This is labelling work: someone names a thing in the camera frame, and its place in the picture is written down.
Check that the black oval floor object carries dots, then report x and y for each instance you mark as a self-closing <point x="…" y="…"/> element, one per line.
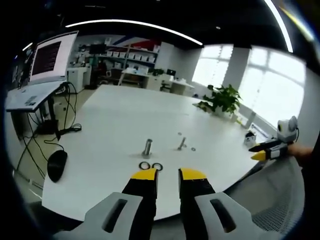
<point x="57" y="165"/>

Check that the thin metal threaded stud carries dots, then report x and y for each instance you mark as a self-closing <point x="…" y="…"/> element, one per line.
<point x="182" y="143"/>

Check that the white cabinet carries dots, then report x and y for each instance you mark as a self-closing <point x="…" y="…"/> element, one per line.
<point x="78" y="77"/>

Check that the white background table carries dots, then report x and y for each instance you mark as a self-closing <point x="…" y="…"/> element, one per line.
<point x="146" y="76"/>

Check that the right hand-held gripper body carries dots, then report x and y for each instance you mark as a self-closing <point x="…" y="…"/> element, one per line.
<point x="286" y="130"/>

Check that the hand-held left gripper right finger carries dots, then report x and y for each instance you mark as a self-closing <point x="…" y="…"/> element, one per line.
<point x="212" y="212"/>

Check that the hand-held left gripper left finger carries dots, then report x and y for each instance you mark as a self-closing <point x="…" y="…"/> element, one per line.
<point x="107" y="215"/>

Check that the storage shelf with white boxes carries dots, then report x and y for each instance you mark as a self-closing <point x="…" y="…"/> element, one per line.
<point x="130" y="56"/>

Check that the curved ceiling light strip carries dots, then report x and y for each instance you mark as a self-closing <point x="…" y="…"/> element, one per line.
<point x="281" y="22"/>
<point x="140" y="26"/>

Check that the green potted plant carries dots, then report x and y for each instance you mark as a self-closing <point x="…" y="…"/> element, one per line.
<point x="223" y="98"/>

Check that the person's right hand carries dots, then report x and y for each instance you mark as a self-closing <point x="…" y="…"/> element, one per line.
<point x="298" y="152"/>

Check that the thick metal threaded stud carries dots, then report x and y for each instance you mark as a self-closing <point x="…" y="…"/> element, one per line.
<point x="147" y="148"/>

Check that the grey mesh chair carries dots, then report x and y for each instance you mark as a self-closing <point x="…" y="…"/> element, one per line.
<point x="272" y="197"/>

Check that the large black washer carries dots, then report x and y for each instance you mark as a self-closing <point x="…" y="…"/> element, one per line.
<point x="144" y="165"/>
<point x="157" y="166"/>

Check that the small black wall screen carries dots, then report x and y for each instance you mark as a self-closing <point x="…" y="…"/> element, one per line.
<point x="97" y="48"/>

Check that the computer monitor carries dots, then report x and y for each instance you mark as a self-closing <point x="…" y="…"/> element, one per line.
<point x="53" y="57"/>

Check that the grey standing desk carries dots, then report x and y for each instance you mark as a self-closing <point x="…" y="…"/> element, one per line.
<point x="32" y="96"/>

